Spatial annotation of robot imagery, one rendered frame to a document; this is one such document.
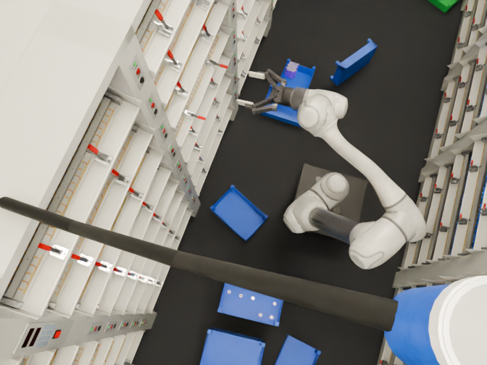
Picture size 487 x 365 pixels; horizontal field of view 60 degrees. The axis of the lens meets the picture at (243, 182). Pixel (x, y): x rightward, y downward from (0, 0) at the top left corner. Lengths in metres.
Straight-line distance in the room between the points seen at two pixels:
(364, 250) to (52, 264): 1.07
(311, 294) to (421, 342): 0.13
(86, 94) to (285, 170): 1.91
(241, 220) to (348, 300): 2.29
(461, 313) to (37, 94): 0.95
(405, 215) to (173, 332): 1.52
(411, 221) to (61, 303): 1.24
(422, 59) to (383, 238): 1.92
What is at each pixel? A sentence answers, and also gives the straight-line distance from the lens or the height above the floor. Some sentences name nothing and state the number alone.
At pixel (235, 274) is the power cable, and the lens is 0.49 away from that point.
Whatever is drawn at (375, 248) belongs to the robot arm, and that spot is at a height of 1.03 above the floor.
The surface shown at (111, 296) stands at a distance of 1.73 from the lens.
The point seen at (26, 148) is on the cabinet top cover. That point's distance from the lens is 1.01.
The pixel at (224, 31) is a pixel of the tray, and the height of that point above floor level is 0.95.
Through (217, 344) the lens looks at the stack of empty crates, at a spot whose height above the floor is 0.24.
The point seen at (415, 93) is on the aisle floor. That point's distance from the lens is 3.19.
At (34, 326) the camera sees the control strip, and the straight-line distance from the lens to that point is 1.18.
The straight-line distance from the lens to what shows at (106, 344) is 1.93.
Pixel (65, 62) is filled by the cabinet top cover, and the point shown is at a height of 1.75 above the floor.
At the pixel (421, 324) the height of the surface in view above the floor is 2.31.
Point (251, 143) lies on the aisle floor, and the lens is 2.80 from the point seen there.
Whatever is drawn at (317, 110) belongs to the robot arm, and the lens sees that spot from 1.45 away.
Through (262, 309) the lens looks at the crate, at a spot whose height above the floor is 0.40.
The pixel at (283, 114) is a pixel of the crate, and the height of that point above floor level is 0.00.
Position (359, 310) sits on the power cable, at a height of 2.24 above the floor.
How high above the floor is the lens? 2.59
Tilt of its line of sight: 73 degrees down
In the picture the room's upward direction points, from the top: 1 degrees clockwise
